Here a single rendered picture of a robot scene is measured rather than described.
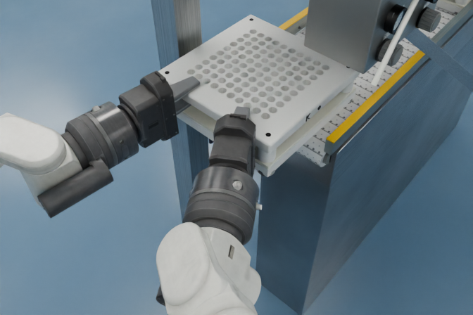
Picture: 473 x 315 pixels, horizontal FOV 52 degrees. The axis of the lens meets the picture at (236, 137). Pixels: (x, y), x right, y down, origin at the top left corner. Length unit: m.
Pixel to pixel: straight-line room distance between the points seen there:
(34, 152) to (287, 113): 0.36
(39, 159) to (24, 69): 2.11
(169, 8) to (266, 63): 0.18
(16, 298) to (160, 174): 0.69
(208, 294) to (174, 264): 0.06
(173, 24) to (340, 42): 0.29
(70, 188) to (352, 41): 0.43
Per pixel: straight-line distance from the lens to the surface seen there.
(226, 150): 0.64
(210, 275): 0.50
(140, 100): 0.72
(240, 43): 0.87
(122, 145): 0.70
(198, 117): 0.79
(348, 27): 0.68
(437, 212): 2.06
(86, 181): 0.68
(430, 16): 0.81
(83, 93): 2.50
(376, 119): 1.00
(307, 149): 0.89
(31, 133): 0.69
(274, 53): 0.85
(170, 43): 0.88
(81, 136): 0.69
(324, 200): 1.18
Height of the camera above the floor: 1.56
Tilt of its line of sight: 46 degrees down
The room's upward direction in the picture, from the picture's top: straight up
